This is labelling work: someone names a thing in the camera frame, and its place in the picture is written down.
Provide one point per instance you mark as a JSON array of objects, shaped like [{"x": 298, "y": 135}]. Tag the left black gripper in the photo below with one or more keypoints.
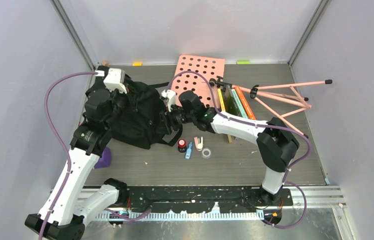
[{"x": 115, "y": 92}]

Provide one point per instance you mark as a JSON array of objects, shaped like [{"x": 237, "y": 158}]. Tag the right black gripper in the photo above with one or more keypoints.
[{"x": 166, "y": 119}]

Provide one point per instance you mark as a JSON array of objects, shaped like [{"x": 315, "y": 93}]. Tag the black student backpack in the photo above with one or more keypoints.
[{"x": 138, "y": 126}]

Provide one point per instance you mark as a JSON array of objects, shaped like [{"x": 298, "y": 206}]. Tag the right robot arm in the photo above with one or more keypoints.
[{"x": 275, "y": 142}]

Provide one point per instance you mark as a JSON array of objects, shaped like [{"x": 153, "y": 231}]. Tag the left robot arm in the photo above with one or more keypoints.
[{"x": 61, "y": 217}]

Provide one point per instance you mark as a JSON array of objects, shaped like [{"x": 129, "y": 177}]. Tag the red black stamp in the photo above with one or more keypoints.
[{"x": 182, "y": 146}]

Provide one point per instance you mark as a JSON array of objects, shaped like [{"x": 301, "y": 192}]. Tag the pink small stapler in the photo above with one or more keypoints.
[{"x": 198, "y": 141}]

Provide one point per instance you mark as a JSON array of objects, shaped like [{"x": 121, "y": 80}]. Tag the blue small clip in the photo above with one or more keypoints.
[{"x": 188, "y": 151}]

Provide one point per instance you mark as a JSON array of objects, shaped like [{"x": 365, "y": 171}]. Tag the clear tape roll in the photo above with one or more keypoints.
[{"x": 206, "y": 153}]

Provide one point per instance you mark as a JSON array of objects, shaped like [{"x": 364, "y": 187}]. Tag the yellow book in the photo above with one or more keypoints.
[{"x": 222, "y": 107}]

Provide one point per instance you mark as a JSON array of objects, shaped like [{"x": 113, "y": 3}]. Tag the pink perforated music stand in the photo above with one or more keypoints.
[{"x": 205, "y": 75}]

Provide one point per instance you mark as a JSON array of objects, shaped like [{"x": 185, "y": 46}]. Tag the dark green book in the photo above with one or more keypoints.
[{"x": 230, "y": 103}]

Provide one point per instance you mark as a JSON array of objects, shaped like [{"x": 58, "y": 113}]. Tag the purple ball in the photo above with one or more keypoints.
[{"x": 105, "y": 159}]

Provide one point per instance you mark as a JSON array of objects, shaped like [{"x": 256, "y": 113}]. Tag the teal spine book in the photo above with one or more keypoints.
[{"x": 238, "y": 105}]

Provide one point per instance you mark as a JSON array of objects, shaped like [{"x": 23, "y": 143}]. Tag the orange treehouse book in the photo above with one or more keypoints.
[{"x": 245, "y": 103}]

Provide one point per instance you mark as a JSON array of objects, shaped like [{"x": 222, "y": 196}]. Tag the green tape marker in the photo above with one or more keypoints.
[{"x": 243, "y": 62}]

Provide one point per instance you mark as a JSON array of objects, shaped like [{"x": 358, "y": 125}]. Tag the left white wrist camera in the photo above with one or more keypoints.
[{"x": 113, "y": 80}]

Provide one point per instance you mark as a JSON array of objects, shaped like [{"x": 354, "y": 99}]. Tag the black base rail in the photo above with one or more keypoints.
[{"x": 202, "y": 199}]

